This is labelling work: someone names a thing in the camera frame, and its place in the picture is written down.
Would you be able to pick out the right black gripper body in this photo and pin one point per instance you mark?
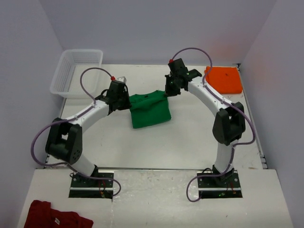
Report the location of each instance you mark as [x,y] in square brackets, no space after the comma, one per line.
[172,87]

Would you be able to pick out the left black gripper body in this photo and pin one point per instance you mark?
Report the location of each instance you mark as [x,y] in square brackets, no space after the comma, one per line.
[123,100]

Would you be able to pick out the green t-shirt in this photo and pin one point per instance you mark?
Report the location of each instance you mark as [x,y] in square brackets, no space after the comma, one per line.
[149,109]

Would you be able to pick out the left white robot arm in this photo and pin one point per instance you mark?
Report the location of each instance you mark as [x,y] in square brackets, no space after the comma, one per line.
[65,140]

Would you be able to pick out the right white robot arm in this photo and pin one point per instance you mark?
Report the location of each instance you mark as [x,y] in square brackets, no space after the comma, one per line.
[229,124]

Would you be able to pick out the folded orange t-shirt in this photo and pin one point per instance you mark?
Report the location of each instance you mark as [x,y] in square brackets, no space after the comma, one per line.
[225,80]

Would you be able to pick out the white plastic basket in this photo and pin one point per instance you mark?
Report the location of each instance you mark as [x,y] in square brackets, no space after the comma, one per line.
[72,63]

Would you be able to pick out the dark red t-shirt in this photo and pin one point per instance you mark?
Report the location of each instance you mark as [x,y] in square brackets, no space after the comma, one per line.
[42,215]

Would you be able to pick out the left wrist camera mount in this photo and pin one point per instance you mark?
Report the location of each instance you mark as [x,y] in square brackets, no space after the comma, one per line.
[120,79]

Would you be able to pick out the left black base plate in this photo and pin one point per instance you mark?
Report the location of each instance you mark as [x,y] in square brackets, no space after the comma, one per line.
[82,187]

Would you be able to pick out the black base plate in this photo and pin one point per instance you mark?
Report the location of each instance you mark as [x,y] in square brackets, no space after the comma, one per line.
[82,187]
[210,189]

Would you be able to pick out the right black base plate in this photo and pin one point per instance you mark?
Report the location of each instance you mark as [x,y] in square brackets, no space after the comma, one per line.
[210,189]

